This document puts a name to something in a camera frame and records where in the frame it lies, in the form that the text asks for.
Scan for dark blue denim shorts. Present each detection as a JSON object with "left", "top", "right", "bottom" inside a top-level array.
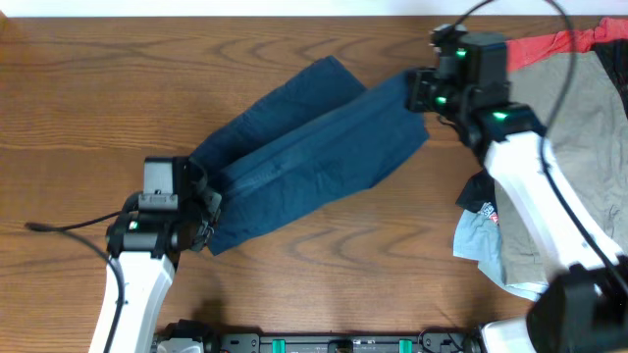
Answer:
[{"left": 191, "top": 56, "right": 428, "bottom": 255}]

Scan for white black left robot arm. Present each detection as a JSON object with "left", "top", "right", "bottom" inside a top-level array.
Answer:
[{"left": 89, "top": 157, "right": 222, "bottom": 352}]

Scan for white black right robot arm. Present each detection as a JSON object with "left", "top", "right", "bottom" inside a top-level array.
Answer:
[{"left": 407, "top": 68, "right": 627, "bottom": 352}]

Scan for red orange t-shirt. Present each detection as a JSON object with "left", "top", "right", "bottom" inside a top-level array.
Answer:
[{"left": 506, "top": 17, "right": 627, "bottom": 73}]

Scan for black garment with printed label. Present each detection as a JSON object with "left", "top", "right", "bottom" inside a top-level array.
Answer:
[{"left": 455, "top": 170, "right": 498, "bottom": 225}]

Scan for light blue garment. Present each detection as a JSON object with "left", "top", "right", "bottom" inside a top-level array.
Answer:
[{"left": 453, "top": 210, "right": 548, "bottom": 301}]

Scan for khaki grey shorts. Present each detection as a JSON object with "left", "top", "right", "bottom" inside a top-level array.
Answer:
[{"left": 495, "top": 52, "right": 627, "bottom": 284}]

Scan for black lace garment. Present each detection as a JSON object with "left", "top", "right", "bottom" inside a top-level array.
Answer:
[{"left": 593, "top": 39, "right": 628, "bottom": 113}]

